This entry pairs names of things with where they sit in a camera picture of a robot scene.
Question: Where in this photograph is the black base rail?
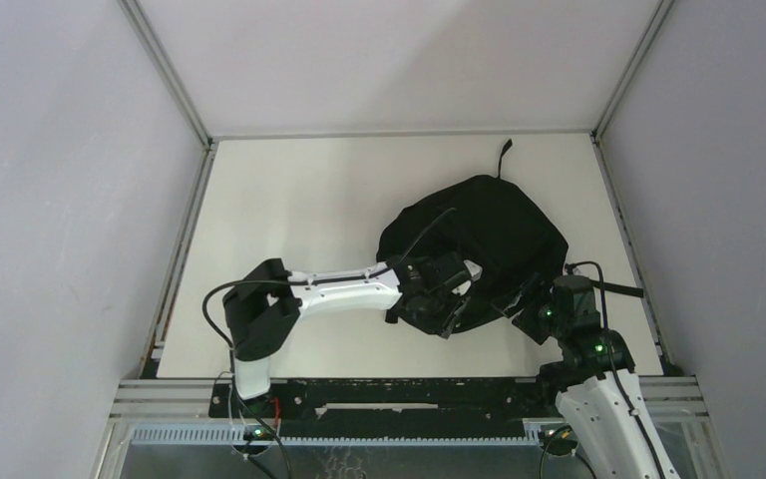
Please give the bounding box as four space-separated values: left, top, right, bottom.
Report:
207 377 566 443

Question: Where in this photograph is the black backpack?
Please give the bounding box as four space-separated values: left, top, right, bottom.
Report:
376 174 643 335

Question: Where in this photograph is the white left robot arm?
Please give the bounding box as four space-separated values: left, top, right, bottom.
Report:
221 252 483 416

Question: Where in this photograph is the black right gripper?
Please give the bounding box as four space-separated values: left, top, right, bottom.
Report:
492 270 569 344

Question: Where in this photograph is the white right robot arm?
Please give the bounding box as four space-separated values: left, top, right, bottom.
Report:
521 274 679 478

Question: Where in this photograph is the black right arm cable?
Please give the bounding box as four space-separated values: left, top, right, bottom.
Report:
538 259 671 479

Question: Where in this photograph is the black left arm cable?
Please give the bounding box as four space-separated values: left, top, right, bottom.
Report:
201 207 458 479

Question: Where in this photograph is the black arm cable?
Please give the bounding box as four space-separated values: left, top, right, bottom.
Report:
201 207 458 479
538 259 671 479

